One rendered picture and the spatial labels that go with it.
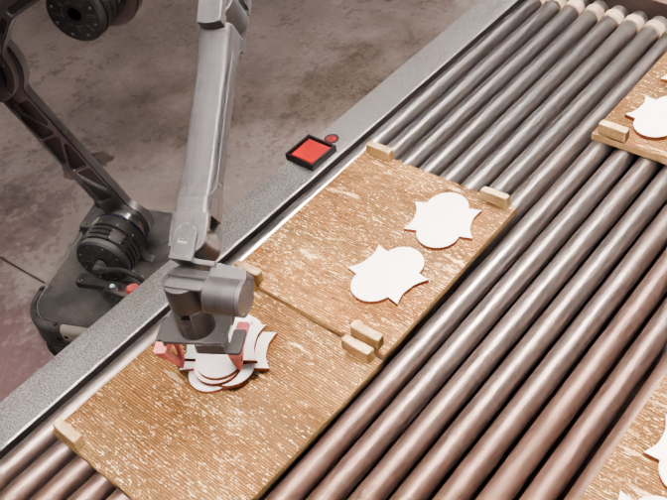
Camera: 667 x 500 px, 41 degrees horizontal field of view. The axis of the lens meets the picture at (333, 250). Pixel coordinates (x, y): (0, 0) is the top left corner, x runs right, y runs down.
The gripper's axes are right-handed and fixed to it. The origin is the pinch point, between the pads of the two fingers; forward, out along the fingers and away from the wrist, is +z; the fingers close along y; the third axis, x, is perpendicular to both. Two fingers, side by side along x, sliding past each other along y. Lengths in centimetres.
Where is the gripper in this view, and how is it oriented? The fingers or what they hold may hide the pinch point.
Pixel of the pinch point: (210, 362)
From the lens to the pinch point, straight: 146.2
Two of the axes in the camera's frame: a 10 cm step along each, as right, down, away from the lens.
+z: 1.3, 7.1, 6.9
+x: -1.4, 7.0, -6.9
